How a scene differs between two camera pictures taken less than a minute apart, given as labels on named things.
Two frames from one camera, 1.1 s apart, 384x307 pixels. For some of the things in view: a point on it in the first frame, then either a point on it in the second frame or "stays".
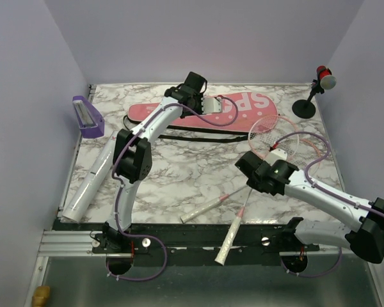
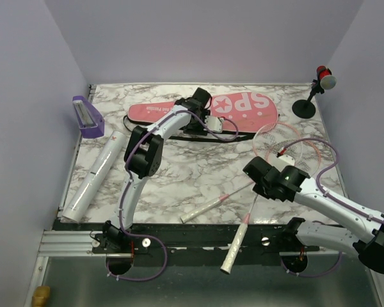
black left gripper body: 197,107 → 196,127
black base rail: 198,238 stays
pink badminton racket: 266,133 → 272,141
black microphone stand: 304,109 stays
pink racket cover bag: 247,112 stays
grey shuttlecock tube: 103,161 stays
